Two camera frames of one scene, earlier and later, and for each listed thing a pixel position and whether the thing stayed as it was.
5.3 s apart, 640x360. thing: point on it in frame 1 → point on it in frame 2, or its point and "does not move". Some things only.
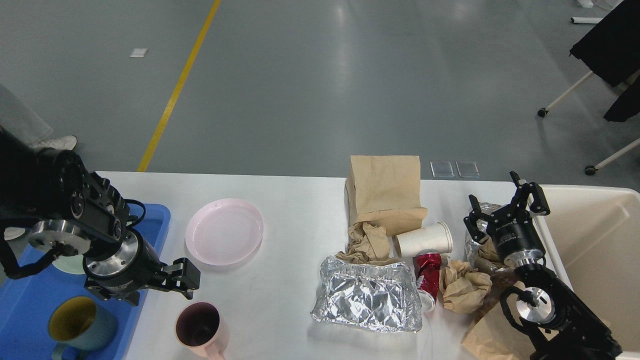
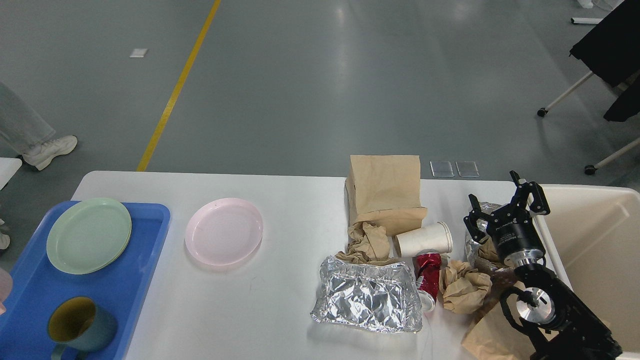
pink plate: x=223 y=231 does not move
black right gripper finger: x=538 y=205 does not move
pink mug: x=200 y=327 → x=6 y=285
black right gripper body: x=515 y=236 does not move
